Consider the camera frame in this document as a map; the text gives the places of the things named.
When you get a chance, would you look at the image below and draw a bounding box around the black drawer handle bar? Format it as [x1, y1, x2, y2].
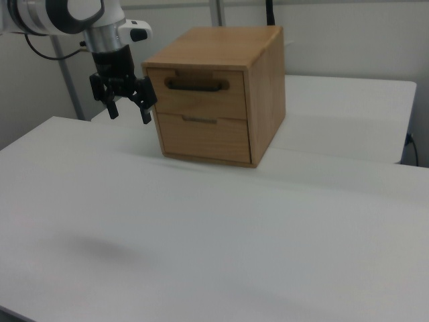
[164, 77, 231, 93]

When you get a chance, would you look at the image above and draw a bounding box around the upright grey partition post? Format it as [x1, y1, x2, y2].
[210, 0, 224, 28]

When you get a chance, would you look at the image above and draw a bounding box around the black robot cable with connector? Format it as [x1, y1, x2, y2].
[24, 33, 88, 62]

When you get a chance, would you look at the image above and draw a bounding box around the wooden drawer with notch grip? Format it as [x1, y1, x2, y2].
[156, 112, 253, 165]

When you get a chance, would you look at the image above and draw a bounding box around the wooden two-drawer cabinet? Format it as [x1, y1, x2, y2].
[141, 25, 287, 169]

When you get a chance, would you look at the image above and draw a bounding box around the slanted grey partition post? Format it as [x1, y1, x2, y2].
[50, 34, 85, 121]

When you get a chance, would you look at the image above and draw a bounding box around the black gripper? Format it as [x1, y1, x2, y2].
[88, 44, 158, 125]

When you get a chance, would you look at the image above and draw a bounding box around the black wall power cable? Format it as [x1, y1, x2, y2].
[405, 132, 420, 167]

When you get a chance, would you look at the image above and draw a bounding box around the black vertical pole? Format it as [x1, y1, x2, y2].
[265, 0, 278, 27]

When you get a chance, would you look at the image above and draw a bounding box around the wooden drawer with black handle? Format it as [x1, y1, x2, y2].
[146, 68, 250, 121]

